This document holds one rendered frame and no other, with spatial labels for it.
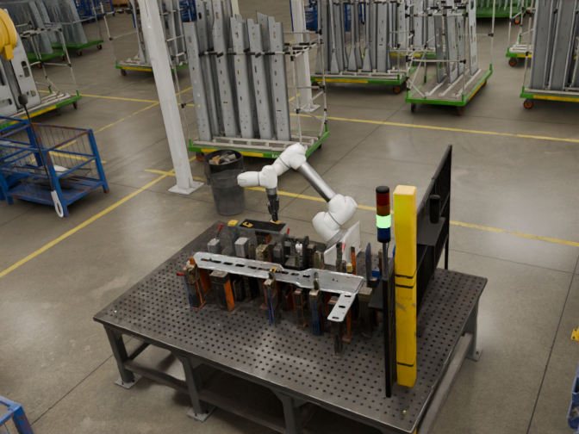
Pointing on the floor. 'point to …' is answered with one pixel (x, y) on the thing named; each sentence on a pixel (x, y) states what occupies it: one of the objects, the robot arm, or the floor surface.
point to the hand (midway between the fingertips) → (275, 216)
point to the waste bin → (226, 180)
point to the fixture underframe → (126, 365)
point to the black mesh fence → (441, 178)
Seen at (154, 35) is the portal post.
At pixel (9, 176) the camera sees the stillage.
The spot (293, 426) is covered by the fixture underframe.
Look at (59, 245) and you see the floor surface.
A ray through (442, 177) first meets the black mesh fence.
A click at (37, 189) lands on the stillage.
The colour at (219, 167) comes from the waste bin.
